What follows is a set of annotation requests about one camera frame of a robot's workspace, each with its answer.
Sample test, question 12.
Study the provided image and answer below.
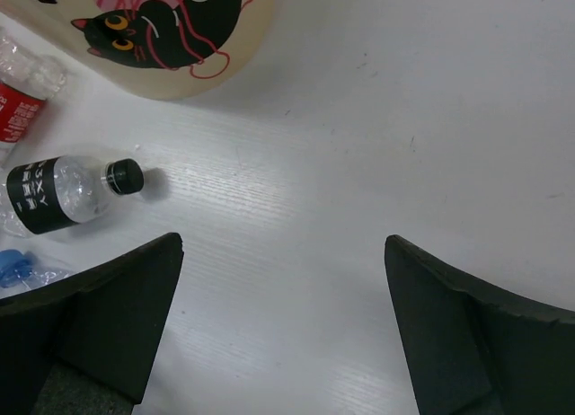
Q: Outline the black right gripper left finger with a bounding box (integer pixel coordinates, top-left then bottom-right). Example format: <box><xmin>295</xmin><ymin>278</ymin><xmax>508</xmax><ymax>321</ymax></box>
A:
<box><xmin>1</xmin><ymin>233</ymin><xmax>183</xmax><ymax>414</ymax></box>

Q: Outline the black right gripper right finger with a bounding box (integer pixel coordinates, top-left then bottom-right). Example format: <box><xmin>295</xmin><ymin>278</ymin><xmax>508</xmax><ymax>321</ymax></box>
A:
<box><xmin>385</xmin><ymin>235</ymin><xmax>574</xmax><ymax>414</ymax></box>

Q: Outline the black label plastic bottle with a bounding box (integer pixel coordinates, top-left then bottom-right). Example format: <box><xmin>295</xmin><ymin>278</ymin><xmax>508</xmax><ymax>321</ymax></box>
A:
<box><xmin>1</xmin><ymin>155</ymin><xmax>145</xmax><ymax>237</ymax></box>

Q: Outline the red label plastic bottle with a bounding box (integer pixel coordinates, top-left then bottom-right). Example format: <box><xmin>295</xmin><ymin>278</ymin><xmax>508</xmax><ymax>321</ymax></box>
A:
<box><xmin>1</xmin><ymin>29</ymin><xmax>66</xmax><ymax>163</ymax></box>

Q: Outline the cream cat-print bin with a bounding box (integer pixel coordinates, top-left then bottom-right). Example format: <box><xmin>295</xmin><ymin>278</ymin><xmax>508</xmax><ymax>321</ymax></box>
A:
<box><xmin>1</xmin><ymin>0</ymin><xmax>274</xmax><ymax>100</ymax></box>

